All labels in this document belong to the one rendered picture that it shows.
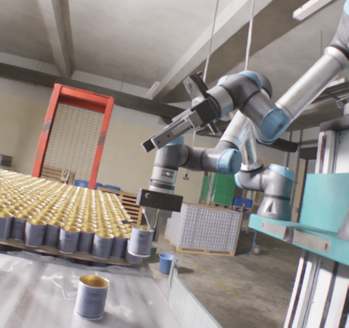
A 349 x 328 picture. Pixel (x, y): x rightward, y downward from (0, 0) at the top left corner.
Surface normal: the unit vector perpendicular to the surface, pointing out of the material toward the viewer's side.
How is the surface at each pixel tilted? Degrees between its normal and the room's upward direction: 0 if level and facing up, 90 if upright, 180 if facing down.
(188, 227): 92
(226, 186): 90
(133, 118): 90
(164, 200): 90
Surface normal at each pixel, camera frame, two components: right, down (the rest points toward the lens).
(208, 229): 0.29, -0.08
